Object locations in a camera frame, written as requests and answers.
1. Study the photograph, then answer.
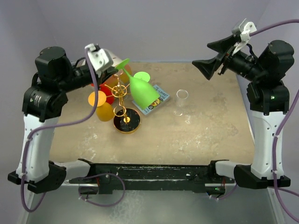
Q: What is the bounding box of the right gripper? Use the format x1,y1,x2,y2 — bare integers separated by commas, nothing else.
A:
192,33,265,82

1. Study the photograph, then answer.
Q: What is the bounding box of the orange plastic goblet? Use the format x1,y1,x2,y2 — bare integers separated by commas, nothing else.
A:
96,91,114,122

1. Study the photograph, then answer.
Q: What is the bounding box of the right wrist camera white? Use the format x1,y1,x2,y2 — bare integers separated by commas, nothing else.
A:
232,18,257,55

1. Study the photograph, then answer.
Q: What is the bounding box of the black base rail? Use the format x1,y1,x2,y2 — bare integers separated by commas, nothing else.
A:
70,163,234,194

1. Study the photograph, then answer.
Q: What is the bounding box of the colourful children's book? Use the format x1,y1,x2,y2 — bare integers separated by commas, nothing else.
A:
132,84,170,116

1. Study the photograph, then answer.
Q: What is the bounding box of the white orange cylinder appliance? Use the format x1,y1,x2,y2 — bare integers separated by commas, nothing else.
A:
102,48,133,88

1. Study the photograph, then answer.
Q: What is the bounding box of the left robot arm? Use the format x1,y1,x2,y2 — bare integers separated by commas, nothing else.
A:
7,44,115,194

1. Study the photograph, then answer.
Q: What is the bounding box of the green goblet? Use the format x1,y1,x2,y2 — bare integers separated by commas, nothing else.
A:
134,71,150,82
115,58,160,110

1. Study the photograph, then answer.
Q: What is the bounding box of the clear wine glass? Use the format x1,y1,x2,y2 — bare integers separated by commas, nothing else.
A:
114,70,128,100

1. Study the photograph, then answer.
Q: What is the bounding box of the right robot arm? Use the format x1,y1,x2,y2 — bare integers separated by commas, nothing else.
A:
192,36,294,189

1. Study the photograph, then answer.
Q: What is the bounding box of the purple cable loop front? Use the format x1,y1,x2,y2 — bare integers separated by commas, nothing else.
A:
78,172,126,207

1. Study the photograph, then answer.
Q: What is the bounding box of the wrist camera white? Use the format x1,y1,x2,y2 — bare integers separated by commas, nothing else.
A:
232,18,257,55
85,43,113,73

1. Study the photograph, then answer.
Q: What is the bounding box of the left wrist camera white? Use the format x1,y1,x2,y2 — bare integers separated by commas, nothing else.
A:
85,43,113,73

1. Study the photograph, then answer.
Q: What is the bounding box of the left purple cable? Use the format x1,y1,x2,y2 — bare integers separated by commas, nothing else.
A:
20,49,98,212

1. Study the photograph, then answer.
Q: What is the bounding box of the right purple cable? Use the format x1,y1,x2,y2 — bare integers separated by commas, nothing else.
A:
249,18,299,222

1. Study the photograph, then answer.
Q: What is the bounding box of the red plastic goblet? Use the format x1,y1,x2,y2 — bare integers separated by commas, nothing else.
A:
88,84,114,107

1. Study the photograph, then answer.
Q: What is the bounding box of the gold wine glass rack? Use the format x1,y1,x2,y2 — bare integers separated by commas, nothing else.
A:
105,84,141,134

